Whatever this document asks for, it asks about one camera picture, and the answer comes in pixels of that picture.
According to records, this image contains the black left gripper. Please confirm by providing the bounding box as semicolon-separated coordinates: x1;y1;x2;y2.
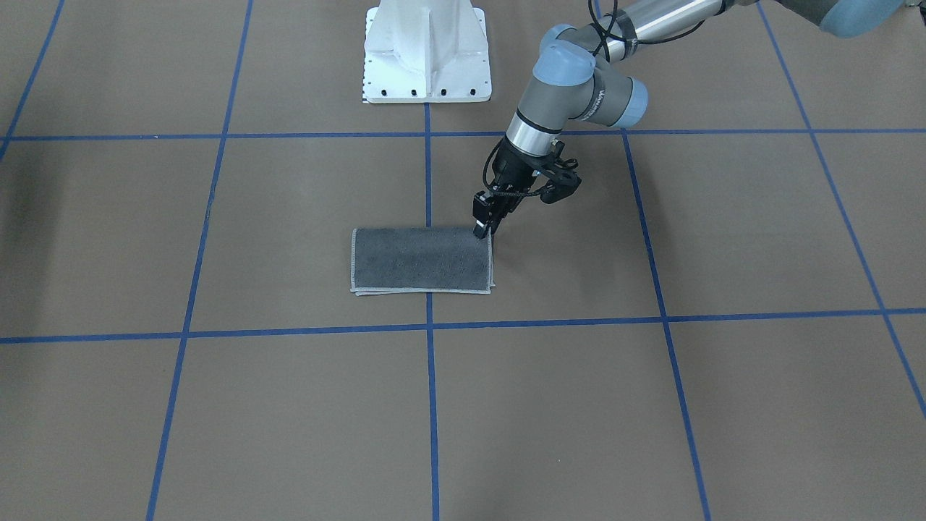
472;139;551;240

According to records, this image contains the pink and grey towel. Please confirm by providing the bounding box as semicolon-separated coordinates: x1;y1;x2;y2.
350;227;495;296

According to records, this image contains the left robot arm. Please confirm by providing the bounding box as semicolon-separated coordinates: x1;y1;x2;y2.
472;1;739;240

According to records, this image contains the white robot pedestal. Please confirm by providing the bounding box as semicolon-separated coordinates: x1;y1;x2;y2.
362;1;493;103

